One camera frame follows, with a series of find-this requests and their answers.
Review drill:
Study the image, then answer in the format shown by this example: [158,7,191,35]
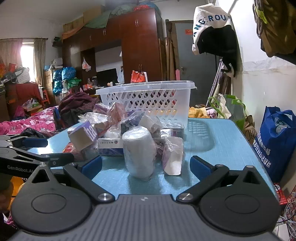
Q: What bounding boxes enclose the blue plastic bags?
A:
[53,67,77,94]

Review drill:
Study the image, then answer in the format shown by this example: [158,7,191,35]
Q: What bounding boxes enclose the wooden boards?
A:
[158,20,176,81]

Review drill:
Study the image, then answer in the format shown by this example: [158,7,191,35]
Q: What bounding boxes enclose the black hanging garment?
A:
[199,25,238,78]

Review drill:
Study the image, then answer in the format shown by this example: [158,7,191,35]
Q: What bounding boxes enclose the orange and white hanging bag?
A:
[131,70,148,83]

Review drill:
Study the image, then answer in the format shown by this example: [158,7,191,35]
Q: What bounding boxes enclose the flat white box purple band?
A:
[97,137,124,149]

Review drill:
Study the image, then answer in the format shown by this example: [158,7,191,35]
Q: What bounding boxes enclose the brown wooden wardrobe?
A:
[62,8,163,93]

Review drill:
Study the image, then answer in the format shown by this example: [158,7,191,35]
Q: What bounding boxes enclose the small white box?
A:
[139,115,162,133]

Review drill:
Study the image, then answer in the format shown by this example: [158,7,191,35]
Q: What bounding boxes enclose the purple and white box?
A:
[159,123,184,137]

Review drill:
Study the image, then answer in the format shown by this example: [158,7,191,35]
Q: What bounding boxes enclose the red and white packet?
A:
[63,142,84,161]

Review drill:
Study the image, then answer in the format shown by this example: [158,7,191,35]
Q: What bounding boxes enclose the green tote bag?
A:
[208,94,246,130]

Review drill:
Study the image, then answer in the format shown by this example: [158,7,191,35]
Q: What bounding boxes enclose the white printed hanging bag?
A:
[192,4,232,55]

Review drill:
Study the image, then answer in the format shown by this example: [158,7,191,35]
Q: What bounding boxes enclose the yellow quilt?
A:
[188,105,208,118]

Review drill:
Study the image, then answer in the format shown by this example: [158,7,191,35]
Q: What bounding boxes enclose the pink floral quilt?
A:
[0,106,60,136]

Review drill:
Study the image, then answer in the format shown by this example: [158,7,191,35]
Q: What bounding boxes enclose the dark maroon clothes pile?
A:
[58,92,101,127]

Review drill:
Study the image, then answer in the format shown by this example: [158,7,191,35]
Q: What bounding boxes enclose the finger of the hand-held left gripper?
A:
[0,135,48,149]
[0,148,75,167]

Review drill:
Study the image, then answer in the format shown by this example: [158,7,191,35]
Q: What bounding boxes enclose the white roll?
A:
[122,127,157,181]

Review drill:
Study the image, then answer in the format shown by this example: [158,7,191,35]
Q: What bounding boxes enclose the crumpled white plastic bag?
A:
[78,112,108,124]

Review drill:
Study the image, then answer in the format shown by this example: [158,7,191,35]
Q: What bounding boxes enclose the red cloth covered furniture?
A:
[5,82,43,112]

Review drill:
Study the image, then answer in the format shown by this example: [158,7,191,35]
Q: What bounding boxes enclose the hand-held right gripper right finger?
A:
[176,156,269,204]

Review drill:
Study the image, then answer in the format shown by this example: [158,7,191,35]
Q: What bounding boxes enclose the window curtain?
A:
[0,38,47,86]

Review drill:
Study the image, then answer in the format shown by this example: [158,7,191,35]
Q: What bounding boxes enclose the dark purple packet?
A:
[120,110,144,132]

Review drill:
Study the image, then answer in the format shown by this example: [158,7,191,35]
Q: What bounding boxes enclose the black monitor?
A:
[96,68,118,87]

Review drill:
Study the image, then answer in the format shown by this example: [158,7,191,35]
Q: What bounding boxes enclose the grey door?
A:
[174,20,218,108]

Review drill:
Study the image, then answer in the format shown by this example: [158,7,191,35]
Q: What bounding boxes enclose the green cloth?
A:
[84,5,137,28]

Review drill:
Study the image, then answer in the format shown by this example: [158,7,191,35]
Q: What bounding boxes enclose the blue tote bag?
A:
[253,106,296,183]

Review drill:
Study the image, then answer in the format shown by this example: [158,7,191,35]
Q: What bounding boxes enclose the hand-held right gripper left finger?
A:
[25,155,115,204]

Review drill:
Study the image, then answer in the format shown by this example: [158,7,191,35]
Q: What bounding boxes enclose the white plastic basket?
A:
[95,80,197,129]

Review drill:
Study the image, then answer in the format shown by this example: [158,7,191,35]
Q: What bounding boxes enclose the purple cardboard box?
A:
[68,122,100,151]

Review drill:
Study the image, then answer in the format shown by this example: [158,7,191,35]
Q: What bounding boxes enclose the white cables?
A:
[276,202,296,241]

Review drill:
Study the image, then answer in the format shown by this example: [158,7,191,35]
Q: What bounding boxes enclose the brown hanging bag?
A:
[253,0,296,58]

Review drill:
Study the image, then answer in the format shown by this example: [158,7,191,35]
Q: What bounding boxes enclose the metal rack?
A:
[209,59,226,98]

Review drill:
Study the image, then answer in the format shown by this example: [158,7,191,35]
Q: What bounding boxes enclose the red box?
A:
[107,102,127,127]
[273,183,289,205]

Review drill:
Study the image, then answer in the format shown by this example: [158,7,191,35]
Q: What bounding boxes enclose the pink packet in plastic wrap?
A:
[162,137,184,175]

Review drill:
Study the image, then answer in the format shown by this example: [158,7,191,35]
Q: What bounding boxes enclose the yellow green strap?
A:
[254,2,269,25]

